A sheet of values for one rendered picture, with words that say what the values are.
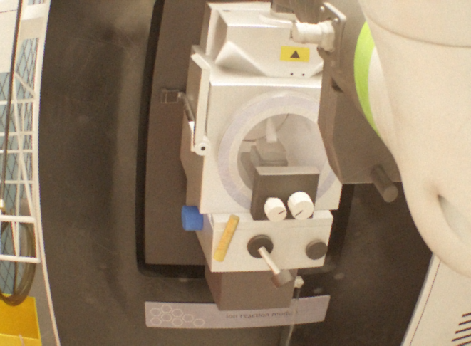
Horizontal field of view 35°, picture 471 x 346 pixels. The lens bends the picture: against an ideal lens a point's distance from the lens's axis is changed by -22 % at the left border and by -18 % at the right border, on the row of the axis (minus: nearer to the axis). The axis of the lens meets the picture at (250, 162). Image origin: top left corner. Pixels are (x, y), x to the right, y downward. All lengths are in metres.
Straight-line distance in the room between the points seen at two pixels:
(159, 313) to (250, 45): 0.28
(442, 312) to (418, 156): 0.63
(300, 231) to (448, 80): 0.40
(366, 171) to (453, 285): 0.44
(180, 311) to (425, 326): 0.29
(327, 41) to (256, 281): 0.34
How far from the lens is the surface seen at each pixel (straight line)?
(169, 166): 0.70
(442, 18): 0.22
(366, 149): 0.44
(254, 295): 0.69
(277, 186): 0.60
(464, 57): 0.23
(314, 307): 0.80
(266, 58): 0.60
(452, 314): 0.90
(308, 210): 0.60
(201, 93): 0.57
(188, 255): 0.75
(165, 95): 0.67
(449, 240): 0.27
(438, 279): 0.85
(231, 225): 0.60
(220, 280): 0.68
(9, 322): 0.92
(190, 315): 0.77
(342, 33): 0.37
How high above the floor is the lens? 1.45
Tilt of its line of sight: 25 degrees down
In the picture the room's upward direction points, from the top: 6 degrees clockwise
